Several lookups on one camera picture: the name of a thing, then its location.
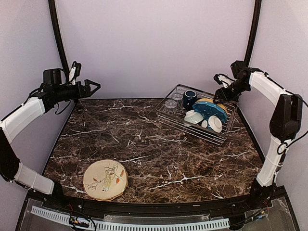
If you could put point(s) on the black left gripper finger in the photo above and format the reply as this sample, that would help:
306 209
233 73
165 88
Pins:
88 90
91 83

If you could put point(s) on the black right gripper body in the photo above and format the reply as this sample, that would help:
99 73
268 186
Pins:
233 94

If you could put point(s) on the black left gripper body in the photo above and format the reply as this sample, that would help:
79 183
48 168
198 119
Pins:
75 94

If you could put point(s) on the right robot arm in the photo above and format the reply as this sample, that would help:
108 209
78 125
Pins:
284 125

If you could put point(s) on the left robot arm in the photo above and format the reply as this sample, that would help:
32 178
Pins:
25 120

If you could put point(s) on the blue dotted plate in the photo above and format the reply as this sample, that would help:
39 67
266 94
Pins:
210 109

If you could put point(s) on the white blue bowl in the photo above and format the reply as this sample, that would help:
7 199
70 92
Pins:
215 124

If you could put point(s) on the dark blue mug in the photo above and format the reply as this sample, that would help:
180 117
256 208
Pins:
189 99

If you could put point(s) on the small white cup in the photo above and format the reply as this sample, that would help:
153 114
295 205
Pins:
204 124

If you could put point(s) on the pale green ribbed bowl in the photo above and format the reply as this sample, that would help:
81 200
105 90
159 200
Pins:
192 117

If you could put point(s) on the clear glass cup far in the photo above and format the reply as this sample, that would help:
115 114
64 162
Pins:
178 98

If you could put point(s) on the clear glass cup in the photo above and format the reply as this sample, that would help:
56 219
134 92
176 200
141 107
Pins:
178 98
170 107

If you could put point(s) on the clear glass cup near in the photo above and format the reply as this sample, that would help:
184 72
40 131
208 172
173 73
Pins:
170 107

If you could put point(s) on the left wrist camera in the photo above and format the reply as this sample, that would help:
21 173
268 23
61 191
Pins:
74 72

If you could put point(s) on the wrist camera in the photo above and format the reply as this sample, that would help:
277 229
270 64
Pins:
74 72
223 79

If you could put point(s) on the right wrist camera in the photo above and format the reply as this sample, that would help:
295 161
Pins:
223 79

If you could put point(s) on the metal wire dish rack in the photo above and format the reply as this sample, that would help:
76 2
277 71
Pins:
176 120

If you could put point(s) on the black left corner post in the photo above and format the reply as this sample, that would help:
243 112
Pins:
57 35

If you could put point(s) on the black corner post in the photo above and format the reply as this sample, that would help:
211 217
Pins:
57 35
253 32

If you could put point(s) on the black right corner post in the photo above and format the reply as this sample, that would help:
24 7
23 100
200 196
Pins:
253 32

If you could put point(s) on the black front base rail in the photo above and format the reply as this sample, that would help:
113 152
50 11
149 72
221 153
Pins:
233 208

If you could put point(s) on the white slotted cable duct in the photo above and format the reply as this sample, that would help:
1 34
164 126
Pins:
127 223

